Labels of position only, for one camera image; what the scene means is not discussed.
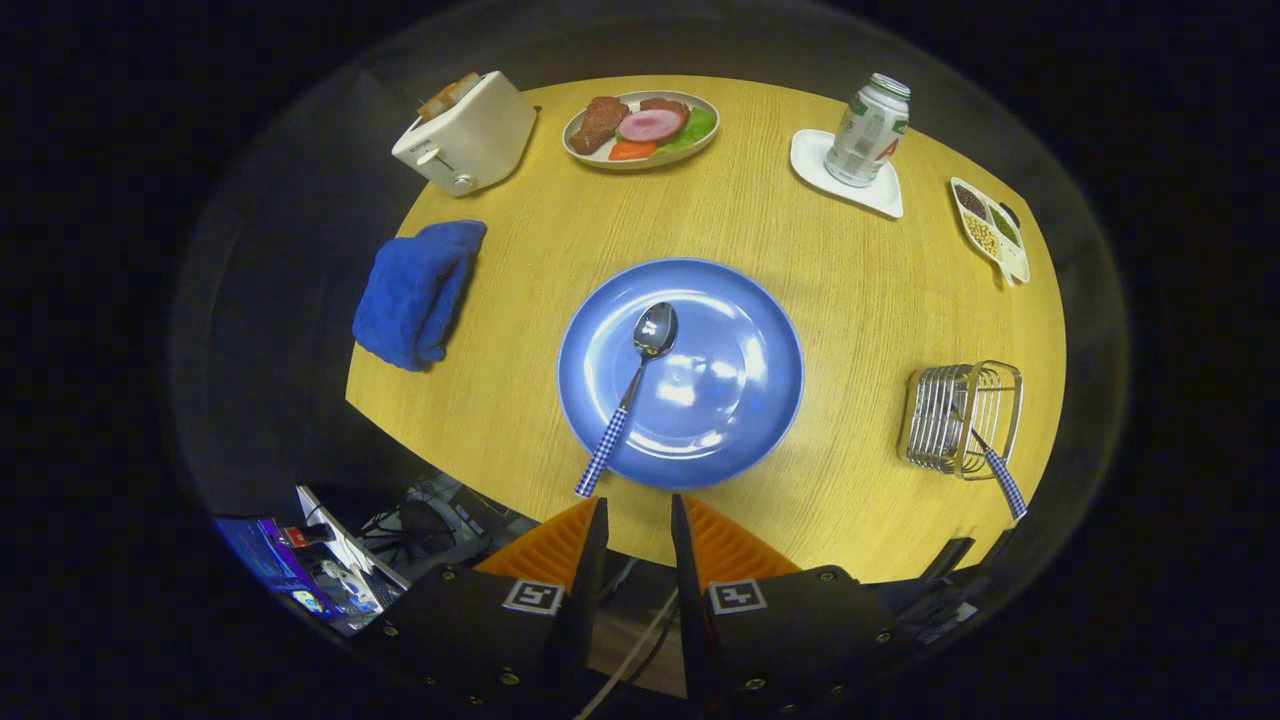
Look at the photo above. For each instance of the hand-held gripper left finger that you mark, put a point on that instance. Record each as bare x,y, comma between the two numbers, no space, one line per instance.
585,600

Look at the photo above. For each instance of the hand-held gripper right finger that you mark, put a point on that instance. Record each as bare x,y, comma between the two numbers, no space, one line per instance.
690,600

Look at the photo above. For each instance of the blue plate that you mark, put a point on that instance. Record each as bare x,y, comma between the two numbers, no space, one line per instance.
720,400

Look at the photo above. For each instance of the white power strip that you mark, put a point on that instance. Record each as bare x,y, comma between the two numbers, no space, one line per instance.
345,545

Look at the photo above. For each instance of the black clamp device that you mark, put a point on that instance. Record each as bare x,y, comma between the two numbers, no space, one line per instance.
940,600

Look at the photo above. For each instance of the red and black plug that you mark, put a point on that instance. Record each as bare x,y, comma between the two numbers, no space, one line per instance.
305,536

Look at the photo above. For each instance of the lit display screen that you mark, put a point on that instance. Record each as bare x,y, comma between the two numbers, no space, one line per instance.
265,560

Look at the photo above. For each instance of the blue folded towel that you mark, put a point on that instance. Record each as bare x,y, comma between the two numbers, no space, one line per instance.
415,295

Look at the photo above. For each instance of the beige oval food plate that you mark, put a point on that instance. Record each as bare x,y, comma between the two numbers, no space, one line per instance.
585,158

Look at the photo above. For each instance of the white coaster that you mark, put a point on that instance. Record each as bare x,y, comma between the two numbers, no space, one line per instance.
810,165

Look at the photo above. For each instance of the red tomato slice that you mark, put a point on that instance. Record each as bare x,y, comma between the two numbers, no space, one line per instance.
632,151

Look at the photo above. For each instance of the portion of yellow soybeans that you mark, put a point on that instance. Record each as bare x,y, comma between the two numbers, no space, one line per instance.
983,237

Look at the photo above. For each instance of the white divided dish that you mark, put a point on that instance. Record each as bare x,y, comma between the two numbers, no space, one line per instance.
1015,265

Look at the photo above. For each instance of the white toaster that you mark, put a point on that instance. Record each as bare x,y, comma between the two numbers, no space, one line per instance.
475,140

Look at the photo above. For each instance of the green lettuce leaf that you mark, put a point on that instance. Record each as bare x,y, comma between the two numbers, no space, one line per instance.
698,125

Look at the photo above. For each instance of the large brown meat piece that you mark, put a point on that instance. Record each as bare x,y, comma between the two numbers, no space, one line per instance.
598,125

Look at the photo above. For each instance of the pink ham slice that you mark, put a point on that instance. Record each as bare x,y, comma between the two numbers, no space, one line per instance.
652,125

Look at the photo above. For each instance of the portion of dark red beans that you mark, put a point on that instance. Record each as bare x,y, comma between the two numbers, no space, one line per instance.
971,200

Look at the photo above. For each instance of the portion of green beans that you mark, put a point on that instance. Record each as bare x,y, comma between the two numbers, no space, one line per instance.
1004,225

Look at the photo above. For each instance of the small brown meat piece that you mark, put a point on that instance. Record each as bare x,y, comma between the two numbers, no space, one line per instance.
665,104

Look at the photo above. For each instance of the white bottle with green cap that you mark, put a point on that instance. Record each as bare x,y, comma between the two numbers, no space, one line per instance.
865,135

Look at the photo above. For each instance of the toast slice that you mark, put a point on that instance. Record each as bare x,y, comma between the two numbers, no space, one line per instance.
462,88
436,104

